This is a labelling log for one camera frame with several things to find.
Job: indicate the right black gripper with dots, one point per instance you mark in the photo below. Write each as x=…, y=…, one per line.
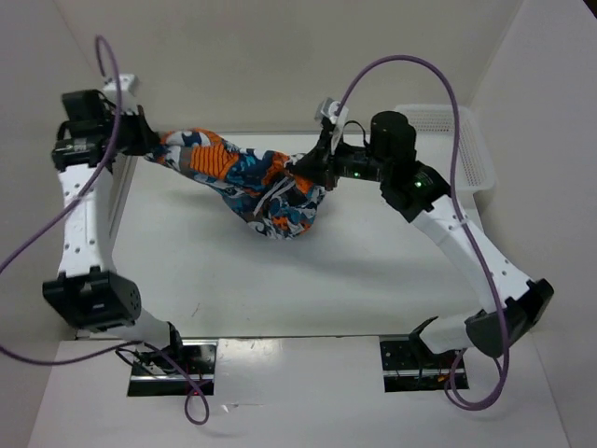
x=319, y=164

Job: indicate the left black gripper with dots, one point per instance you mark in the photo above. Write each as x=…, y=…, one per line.
x=148, y=139

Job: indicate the colourful patterned shorts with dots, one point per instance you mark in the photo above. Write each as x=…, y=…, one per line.
x=256, y=185

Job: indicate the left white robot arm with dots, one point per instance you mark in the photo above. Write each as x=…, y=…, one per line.
x=88, y=293

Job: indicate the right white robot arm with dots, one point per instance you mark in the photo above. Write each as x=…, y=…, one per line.
x=511, y=302

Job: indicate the white plastic basket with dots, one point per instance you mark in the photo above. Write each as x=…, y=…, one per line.
x=434, y=126

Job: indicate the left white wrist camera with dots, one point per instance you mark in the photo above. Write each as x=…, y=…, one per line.
x=129, y=85

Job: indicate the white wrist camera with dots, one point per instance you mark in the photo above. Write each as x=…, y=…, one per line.
x=331, y=112
x=129, y=85

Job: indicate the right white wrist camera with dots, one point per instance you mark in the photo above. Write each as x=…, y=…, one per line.
x=331, y=112

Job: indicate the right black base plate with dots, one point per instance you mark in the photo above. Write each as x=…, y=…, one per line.
x=407, y=369

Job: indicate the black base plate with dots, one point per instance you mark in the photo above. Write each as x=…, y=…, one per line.
x=152, y=376
x=407, y=369

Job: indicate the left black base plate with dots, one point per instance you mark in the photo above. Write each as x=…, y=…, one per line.
x=152, y=376

